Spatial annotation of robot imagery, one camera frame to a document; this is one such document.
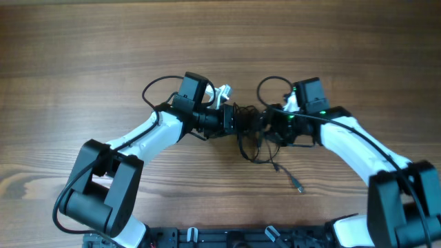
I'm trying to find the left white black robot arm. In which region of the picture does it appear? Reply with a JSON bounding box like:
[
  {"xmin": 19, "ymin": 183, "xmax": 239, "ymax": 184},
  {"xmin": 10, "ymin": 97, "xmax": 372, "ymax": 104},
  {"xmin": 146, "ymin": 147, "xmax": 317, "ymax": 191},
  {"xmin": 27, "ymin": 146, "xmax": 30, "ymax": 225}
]
[{"xmin": 52, "ymin": 72, "xmax": 234, "ymax": 247}]

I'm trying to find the thick black usb cable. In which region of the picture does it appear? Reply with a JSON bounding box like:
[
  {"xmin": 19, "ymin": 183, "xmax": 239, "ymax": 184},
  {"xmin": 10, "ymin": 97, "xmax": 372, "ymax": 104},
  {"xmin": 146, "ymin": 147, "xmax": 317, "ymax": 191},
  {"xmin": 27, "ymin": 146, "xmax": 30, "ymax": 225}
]
[{"xmin": 233, "ymin": 102, "xmax": 305, "ymax": 194}]

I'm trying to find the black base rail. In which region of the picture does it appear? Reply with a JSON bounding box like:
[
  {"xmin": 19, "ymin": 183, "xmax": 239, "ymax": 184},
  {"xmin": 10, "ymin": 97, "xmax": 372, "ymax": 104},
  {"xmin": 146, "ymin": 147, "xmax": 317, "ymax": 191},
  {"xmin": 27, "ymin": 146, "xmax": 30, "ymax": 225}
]
[{"xmin": 148, "ymin": 226, "xmax": 336, "ymax": 248}]

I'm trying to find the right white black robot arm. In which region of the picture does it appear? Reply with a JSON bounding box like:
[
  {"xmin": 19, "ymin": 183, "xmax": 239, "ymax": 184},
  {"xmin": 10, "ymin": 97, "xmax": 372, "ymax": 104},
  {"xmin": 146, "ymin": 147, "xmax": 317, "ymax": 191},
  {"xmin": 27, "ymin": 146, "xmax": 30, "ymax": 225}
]
[{"xmin": 266, "ymin": 78, "xmax": 440, "ymax": 247}]

